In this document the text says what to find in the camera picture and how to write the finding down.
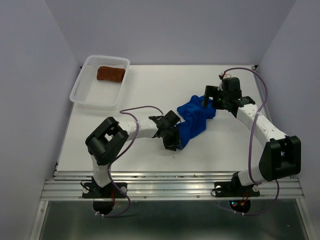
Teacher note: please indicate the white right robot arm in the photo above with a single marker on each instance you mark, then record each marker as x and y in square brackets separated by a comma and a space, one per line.
[281, 155]

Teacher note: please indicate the white plastic basket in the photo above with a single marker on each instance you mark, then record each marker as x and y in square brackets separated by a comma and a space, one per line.
[102, 94]

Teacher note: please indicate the blue towel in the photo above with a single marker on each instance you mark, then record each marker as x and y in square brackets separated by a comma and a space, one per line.
[195, 118]

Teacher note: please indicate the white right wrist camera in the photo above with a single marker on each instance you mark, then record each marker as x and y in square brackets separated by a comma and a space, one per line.
[222, 76]

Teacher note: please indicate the brown towel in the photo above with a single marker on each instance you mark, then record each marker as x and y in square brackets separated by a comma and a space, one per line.
[111, 74]

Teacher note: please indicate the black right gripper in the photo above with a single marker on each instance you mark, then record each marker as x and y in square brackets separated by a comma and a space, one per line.
[210, 91]

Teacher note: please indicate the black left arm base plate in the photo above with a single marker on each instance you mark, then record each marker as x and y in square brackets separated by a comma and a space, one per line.
[117, 191]

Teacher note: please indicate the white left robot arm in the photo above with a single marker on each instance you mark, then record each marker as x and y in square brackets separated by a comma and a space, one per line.
[112, 138]

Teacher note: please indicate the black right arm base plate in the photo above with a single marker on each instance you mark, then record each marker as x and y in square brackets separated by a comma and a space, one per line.
[226, 189]

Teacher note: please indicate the aluminium rail frame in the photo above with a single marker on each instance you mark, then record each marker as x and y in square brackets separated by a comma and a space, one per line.
[170, 191]

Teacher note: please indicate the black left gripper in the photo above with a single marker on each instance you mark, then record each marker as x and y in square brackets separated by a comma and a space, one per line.
[174, 141]

